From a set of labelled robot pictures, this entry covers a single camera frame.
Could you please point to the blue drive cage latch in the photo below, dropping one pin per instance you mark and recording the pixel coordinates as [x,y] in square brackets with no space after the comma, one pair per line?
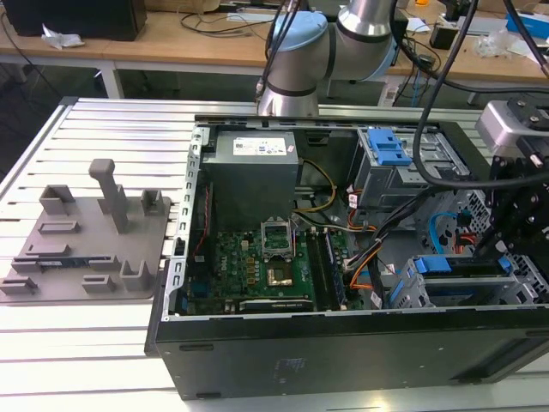
[388,148]

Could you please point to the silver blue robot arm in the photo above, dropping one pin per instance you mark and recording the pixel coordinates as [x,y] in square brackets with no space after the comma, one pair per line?
[300,56]

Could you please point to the green motherboard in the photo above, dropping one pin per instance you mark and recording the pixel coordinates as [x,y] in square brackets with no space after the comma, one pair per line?
[244,270]

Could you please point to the small black box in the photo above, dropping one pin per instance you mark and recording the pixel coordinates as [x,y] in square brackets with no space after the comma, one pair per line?
[443,36]

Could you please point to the grey drive cage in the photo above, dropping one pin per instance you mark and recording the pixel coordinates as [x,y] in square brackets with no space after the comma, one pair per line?
[386,184]

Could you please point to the RAM stick in slot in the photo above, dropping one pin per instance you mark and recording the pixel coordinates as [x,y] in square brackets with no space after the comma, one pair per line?
[334,272]

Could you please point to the clear plastic bag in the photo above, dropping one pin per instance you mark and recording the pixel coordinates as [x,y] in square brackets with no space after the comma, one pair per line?
[497,43]

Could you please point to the wooden desk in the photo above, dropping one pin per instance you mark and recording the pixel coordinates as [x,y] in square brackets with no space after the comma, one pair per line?
[193,51]

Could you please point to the black open PC case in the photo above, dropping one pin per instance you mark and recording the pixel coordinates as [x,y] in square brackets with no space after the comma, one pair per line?
[300,360]

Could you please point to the RAM stick with blue label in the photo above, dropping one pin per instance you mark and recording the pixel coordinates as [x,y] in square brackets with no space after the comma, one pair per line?
[64,262]

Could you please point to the CPU socket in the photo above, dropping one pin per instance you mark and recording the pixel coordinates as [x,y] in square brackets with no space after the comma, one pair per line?
[279,276]

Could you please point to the crumpled white paper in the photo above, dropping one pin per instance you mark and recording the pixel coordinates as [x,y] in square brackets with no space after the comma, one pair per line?
[62,38]

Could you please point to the grey power supply unit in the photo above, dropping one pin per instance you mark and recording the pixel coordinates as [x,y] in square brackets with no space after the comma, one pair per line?
[251,180]

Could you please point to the grey parts rack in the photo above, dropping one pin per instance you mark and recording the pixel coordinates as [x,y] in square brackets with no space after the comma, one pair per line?
[86,240]

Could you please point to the black graphics card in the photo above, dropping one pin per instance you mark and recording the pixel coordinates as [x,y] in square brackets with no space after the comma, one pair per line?
[276,305]

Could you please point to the blue cardboard box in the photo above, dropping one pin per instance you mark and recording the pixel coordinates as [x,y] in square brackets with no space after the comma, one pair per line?
[529,20]

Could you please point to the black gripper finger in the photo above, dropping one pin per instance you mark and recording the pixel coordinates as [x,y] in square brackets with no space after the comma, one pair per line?
[493,242]

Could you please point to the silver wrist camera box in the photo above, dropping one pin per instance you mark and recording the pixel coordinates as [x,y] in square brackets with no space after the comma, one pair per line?
[497,126]

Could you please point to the grey disk bay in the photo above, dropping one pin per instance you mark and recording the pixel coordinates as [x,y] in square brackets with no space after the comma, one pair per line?
[472,294]

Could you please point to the white paper sheet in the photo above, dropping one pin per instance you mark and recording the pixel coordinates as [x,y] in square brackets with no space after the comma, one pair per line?
[417,25]

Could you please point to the large black box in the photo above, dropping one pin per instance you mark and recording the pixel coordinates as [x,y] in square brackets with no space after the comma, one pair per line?
[77,17]

